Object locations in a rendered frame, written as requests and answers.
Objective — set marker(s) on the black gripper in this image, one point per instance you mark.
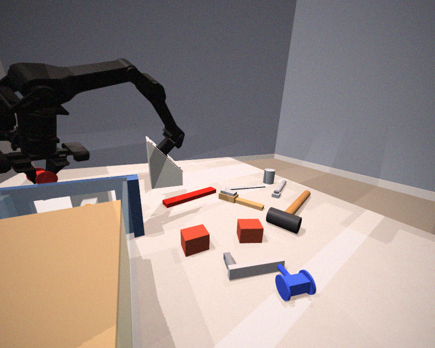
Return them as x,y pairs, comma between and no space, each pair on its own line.
35,147

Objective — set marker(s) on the orange-red box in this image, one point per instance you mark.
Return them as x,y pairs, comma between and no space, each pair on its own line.
195,239
249,231

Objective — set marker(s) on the dark grey cylinder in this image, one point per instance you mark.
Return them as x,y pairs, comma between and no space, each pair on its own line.
268,177

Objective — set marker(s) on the grey crank handle with blue knob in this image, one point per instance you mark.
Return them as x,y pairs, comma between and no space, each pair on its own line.
287,285

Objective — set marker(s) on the black mallet with wooden handle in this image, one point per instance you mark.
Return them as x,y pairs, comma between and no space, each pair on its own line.
287,219

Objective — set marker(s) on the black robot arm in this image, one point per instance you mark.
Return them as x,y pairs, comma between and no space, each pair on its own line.
45,87

